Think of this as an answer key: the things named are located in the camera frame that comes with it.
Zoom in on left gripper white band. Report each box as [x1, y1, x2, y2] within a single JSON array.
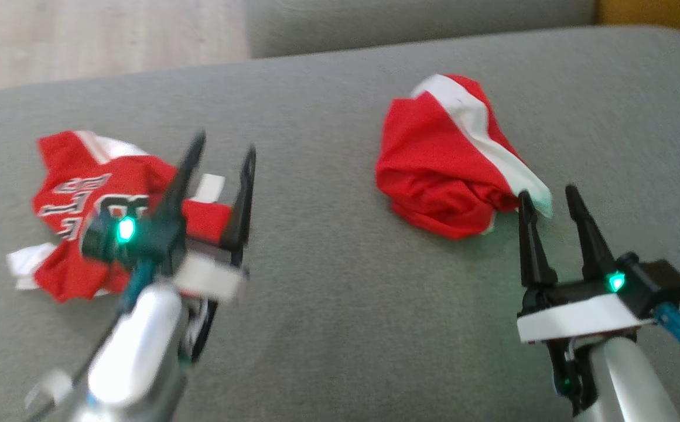
[[152, 132, 257, 302]]

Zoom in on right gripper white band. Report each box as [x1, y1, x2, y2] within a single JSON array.
[[517, 185, 654, 343]]

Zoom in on red Bulls basketball jersey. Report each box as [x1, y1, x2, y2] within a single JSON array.
[[6, 129, 229, 304]]

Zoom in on red shorts with white stripe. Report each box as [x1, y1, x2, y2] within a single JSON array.
[[375, 73, 553, 240]]

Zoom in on grey sofa seat cushion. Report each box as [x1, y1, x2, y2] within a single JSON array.
[[0, 25, 680, 422]]

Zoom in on yellow cushion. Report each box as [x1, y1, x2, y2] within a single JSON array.
[[596, 0, 680, 47]]

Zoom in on grey stitched sofa cushion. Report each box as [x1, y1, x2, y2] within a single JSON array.
[[245, 0, 598, 58]]

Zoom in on left arm cable blue plug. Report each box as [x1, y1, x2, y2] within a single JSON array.
[[118, 258, 156, 314]]

